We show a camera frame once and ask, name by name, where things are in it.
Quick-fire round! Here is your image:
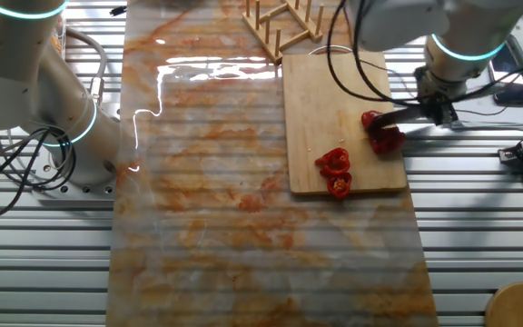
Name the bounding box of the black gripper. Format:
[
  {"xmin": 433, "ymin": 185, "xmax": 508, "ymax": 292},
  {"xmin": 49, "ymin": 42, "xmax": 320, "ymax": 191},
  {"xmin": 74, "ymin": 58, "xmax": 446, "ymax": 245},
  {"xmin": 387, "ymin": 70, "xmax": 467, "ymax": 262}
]
[{"xmin": 412, "ymin": 65, "xmax": 461, "ymax": 128}]

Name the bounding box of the steel cleaver knife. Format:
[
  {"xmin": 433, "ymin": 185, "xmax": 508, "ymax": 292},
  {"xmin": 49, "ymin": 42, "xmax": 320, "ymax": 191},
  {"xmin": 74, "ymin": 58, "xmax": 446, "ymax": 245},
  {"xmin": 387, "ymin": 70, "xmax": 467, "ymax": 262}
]
[{"xmin": 369, "ymin": 106, "xmax": 427, "ymax": 132}]

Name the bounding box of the large red chili pepper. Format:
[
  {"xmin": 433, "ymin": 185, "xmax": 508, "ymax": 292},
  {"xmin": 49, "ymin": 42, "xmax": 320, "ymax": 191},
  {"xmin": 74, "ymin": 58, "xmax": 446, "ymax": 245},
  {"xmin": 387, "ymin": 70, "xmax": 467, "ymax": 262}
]
[{"xmin": 368, "ymin": 125, "xmax": 407, "ymax": 156}]

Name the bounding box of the curved red chili piece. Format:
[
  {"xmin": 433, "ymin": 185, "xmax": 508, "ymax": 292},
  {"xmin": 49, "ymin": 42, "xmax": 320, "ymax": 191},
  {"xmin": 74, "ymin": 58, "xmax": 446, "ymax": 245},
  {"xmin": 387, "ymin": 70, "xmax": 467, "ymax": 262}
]
[{"xmin": 360, "ymin": 109, "xmax": 384, "ymax": 133}]

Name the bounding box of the medium red chili piece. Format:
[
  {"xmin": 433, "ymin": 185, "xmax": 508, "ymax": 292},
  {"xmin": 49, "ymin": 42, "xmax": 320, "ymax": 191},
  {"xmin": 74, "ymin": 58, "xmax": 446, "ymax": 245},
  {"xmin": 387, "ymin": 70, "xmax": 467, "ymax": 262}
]
[{"xmin": 313, "ymin": 146, "xmax": 352, "ymax": 179}]

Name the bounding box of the small red chili slice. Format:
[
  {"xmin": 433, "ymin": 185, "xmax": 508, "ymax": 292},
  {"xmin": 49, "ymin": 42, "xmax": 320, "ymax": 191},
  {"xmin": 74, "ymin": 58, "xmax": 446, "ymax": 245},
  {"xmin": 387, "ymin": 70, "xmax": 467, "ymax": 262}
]
[{"xmin": 326, "ymin": 172, "xmax": 353, "ymax": 201}]

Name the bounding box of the white paper stack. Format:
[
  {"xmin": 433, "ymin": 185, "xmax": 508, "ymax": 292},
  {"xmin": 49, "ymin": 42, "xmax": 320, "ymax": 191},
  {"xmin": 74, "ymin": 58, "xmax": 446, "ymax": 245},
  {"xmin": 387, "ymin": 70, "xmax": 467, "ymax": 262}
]
[{"xmin": 437, "ymin": 17, "xmax": 523, "ymax": 133}]

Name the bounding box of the black smartphone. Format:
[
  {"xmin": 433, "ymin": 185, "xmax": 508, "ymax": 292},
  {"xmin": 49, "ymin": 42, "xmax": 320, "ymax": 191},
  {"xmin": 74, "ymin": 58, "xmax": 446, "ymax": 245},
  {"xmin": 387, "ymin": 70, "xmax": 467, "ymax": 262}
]
[{"xmin": 489, "ymin": 41, "xmax": 523, "ymax": 106}]

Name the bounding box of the wooden cutting board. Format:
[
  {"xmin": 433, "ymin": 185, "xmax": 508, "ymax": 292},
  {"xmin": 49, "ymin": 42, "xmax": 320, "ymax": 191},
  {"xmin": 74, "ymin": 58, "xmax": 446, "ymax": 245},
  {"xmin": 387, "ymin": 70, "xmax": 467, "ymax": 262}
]
[{"xmin": 281, "ymin": 44, "xmax": 409, "ymax": 197}]

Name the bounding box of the wooden peg dish rack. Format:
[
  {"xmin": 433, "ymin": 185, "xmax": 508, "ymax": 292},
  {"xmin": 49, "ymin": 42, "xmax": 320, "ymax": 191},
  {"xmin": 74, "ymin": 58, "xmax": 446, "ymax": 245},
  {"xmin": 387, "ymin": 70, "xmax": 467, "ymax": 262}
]
[{"xmin": 242, "ymin": 0, "xmax": 328, "ymax": 66}]

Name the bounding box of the wooden mug tree stand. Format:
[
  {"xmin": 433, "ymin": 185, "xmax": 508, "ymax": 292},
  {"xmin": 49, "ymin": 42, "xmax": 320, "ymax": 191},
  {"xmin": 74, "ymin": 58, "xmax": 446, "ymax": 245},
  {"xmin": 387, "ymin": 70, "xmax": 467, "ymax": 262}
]
[{"xmin": 484, "ymin": 282, "xmax": 523, "ymax": 327}]

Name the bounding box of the orange marbled table mat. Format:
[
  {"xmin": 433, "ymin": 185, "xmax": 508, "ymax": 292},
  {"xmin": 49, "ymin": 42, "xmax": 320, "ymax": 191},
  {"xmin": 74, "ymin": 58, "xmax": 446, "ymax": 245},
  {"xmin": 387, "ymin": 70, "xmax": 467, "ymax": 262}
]
[{"xmin": 105, "ymin": 0, "xmax": 439, "ymax": 327}]

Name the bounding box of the clear plastic orange package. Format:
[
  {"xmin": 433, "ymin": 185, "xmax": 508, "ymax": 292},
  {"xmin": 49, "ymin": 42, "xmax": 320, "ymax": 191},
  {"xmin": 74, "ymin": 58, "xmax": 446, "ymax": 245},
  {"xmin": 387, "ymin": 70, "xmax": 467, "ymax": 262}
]
[{"xmin": 50, "ymin": 25, "xmax": 68, "ymax": 58}]

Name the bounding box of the black camera cable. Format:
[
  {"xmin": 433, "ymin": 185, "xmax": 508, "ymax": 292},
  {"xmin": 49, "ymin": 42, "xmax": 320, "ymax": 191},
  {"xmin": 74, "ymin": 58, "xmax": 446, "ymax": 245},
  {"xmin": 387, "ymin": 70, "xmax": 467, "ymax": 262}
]
[{"xmin": 325, "ymin": 0, "xmax": 523, "ymax": 111}]

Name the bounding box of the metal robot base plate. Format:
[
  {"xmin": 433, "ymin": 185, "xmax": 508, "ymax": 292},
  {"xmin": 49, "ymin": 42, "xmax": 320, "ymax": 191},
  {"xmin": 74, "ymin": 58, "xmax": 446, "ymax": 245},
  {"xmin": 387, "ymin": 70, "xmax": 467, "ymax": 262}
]
[{"xmin": 37, "ymin": 149, "xmax": 118, "ymax": 202}]

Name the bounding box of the black cable bundle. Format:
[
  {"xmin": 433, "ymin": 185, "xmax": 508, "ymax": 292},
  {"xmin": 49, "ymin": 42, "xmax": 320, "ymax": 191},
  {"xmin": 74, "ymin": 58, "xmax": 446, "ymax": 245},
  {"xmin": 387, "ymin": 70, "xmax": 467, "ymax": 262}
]
[{"xmin": 0, "ymin": 126, "xmax": 78, "ymax": 219}]

